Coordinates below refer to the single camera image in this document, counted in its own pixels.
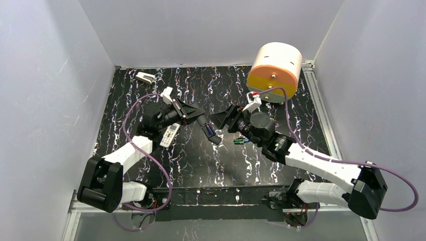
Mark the purple battery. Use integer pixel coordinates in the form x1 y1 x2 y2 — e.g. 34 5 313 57
206 125 216 136

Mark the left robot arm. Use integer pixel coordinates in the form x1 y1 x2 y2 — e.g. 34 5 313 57
77 99 205 213

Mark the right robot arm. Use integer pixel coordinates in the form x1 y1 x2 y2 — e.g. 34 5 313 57
209 105 387 219

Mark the white remote control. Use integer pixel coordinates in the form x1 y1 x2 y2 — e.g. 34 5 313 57
159 123 180 148

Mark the small white clip object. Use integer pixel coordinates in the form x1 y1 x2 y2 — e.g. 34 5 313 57
135 72 156 85

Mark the pink orange cylindrical drawer box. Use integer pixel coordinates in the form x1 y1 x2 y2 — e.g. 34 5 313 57
247 42 302 104

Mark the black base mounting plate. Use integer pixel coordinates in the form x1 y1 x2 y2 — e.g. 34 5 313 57
121 185 317 223

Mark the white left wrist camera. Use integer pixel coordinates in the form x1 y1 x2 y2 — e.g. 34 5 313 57
160 86 173 104

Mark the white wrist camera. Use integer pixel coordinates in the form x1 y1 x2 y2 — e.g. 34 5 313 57
243 91 262 113
160 86 173 104

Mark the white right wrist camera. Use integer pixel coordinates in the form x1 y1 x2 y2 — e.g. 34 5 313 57
243 91 262 113

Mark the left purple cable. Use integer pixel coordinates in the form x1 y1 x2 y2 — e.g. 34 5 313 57
111 93 174 232

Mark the purple cable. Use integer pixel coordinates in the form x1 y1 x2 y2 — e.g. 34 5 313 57
111 93 174 232
256 86 419 230

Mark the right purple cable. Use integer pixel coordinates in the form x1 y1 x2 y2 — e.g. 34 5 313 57
256 86 419 230

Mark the aluminium frame rail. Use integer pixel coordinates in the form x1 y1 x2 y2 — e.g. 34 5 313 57
62 60 378 240

